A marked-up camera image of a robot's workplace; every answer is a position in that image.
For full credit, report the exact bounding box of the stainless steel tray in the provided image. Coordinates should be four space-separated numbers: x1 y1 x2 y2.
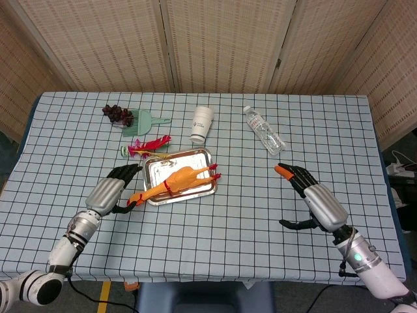
142 147 218 207

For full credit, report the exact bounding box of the black floor cable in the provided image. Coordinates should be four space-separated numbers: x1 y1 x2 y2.
306 285 333 313

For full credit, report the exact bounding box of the white power strip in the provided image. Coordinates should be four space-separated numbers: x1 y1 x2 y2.
386 162 417 179

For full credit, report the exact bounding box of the woven bamboo folding screen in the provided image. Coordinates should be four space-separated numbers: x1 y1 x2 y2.
0 0 417 151

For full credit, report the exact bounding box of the dark purple grape bunch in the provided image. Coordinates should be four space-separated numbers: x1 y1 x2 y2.
102 104 135 128

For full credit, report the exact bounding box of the orange rubber chicken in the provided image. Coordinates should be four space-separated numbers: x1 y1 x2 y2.
126 164 222 208

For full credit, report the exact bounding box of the blue chair seat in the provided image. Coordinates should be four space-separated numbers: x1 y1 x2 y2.
135 280 276 313

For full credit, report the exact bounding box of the clear plastic water bottle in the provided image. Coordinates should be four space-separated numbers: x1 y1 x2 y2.
243 105 286 156

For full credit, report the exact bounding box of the white paper cup stack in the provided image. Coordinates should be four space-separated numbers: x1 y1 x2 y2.
190 105 214 144

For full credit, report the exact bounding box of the green plastic comb brush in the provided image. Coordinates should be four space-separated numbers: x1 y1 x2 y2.
122 110 173 137

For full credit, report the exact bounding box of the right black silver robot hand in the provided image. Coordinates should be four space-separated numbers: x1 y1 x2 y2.
275 162 349 233

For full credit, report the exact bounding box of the colourful feather shuttlecock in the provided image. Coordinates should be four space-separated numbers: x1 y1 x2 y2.
120 134 173 160

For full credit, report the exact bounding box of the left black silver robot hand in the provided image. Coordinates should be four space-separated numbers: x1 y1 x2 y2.
85 164 143 218

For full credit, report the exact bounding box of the blue checkered tablecloth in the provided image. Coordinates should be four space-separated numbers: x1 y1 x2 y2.
0 91 407 286

